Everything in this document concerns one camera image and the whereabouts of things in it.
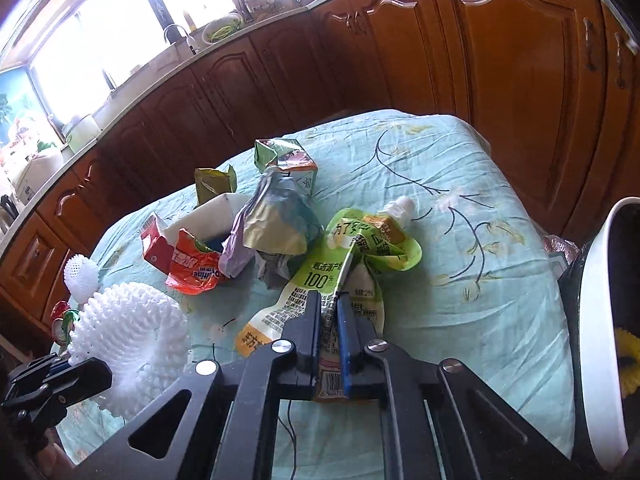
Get kitchen window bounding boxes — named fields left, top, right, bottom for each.
left=0, top=0, right=321, bottom=126

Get green white colander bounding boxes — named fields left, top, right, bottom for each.
left=201, top=12, right=246, bottom=43

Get crumpled silver snack bag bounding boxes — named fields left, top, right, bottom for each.
left=220, top=167, right=323, bottom=291

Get large white foam fruit net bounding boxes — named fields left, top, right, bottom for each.
left=67, top=282, right=192, bottom=418

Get chrome sink faucet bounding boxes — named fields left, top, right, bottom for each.
left=164, top=24, right=199, bottom=56

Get white plastic jar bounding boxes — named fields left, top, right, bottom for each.
left=62, top=113, right=102, bottom=155

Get small white foam fruit net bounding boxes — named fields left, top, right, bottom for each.
left=63, top=254, right=108, bottom=307

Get wooden base cabinets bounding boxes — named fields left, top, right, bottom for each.
left=0, top=0, right=640, bottom=341

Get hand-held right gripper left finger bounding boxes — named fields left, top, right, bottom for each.
left=75, top=290, right=324, bottom=480

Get small green gold packet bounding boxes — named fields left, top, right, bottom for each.
left=194, top=164, right=237, bottom=206

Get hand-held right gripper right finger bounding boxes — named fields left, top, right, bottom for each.
left=335, top=294, right=581, bottom=480

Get crumpled clear plastic bag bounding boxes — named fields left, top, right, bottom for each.
left=542, top=235, right=581, bottom=281

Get floral light green tablecloth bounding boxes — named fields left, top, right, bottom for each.
left=50, top=109, right=576, bottom=480

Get orange snack wrapper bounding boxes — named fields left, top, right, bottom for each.
left=165, top=228, right=226, bottom=295

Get white paper box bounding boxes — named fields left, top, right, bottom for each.
left=162, top=192, right=251, bottom=256

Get red drink carton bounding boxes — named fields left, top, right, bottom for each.
left=141, top=212, right=176, bottom=276

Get red drink can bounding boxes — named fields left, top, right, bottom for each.
left=51, top=301, right=76, bottom=346

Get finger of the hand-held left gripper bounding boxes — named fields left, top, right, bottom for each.
left=42, top=357, right=114, bottom=409
left=2, top=354, right=70, bottom=401

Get green juice carton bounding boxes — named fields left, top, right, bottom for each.
left=252, top=137, right=319, bottom=198

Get colourful wall picture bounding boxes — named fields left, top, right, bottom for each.
left=0, top=67, right=51, bottom=161

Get white rimmed trash bin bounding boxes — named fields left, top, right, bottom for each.
left=557, top=197, right=640, bottom=480

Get yellow wrapper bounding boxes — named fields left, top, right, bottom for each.
left=617, top=327, right=640, bottom=401

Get white rice cooker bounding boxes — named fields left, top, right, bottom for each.
left=10, top=149, right=65, bottom=198

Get green spouted drink pouch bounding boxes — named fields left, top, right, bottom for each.
left=235, top=197, right=423, bottom=403

